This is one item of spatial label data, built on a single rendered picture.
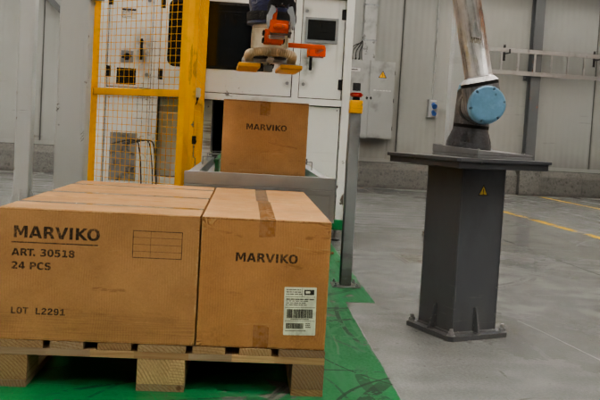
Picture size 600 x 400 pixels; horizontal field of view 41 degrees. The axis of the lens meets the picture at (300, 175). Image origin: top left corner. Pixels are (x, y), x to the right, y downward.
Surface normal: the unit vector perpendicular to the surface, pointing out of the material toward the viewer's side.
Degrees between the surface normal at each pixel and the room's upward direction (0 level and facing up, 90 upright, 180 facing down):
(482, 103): 97
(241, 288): 90
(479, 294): 90
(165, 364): 90
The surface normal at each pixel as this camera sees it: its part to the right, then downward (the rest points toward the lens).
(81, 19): 0.07, 0.06
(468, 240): 0.47, 0.07
